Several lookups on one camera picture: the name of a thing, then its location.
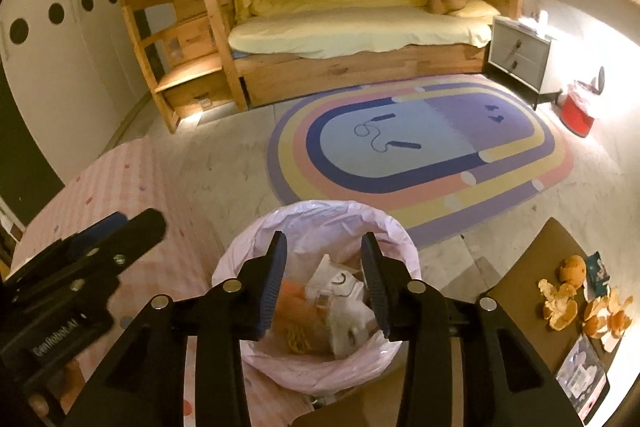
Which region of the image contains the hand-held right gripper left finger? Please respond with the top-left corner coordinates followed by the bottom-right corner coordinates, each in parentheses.
top-left (62, 231), bottom-right (288, 427)

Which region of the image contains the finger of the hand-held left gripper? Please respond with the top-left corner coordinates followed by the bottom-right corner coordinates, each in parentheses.
top-left (4, 211), bottom-right (130, 289)
top-left (14, 208), bottom-right (167, 314)

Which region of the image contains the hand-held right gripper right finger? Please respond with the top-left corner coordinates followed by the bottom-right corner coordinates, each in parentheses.
top-left (360, 231), bottom-right (583, 427)

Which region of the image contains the pink-lined trash bin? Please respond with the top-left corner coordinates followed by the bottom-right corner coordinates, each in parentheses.
top-left (212, 201), bottom-right (421, 395)

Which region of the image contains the red trash can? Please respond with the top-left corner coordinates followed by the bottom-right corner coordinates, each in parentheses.
top-left (560, 67), bottom-right (607, 138)

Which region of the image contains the person's left hand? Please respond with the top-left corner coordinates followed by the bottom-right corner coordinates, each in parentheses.
top-left (25, 357), bottom-right (88, 423)

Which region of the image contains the white crumpled packaging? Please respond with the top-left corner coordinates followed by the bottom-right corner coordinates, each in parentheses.
top-left (305, 254), bottom-right (377, 358)

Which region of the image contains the orange mesh bag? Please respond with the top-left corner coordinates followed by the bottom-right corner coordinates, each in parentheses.
top-left (272, 279), bottom-right (332, 356)

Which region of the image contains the pink checkered tablecloth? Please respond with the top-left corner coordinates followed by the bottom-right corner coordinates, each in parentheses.
top-left (10, 139), bottom-right (321, 427)

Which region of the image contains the colourful oval rug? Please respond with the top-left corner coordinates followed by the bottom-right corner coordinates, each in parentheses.
top-left (266, 74), bottom-right (575, 253)

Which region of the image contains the wooden staircase with drawers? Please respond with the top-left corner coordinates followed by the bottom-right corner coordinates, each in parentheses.
top-left (119, 0), bottom-right (249, 135)

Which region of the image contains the white wardrobe with round holes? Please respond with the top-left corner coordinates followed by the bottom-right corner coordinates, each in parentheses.
top-left (0, 0), bottom-right (151, 142)

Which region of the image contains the mandarin peel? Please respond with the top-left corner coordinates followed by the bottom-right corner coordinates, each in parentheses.
top-left (582, 289), bottom-right (634, 341)
top-left (539, 279), bottom-right (579, 333)

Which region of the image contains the half peeled mandarin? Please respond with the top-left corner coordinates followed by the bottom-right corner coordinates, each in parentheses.
top-left (559, 255), bottom-right (589, 286)

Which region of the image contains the wooden bunk bed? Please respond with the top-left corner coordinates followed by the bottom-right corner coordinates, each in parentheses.
top-left (195, 0), bottom-right (526, 108)

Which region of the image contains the dark teal packet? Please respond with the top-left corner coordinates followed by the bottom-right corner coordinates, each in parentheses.
top-left (585, 253), bottom-right (612, 298)

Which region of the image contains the grey printed packet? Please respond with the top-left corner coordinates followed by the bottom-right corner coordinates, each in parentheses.
top-left (555, 332), bottom-right (611, 419)

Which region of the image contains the cream bed sheet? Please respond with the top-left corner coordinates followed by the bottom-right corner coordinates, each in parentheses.
top-left (227, 6), bottom-right (494, 60)

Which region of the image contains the grey nightstand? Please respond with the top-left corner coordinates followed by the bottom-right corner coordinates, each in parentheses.
top-left (487, 16), bottom-right (557, 108)

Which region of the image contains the yellow pillow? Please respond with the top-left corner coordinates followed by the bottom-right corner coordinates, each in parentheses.
top-left (447, 0), bottom-right (501, 19)

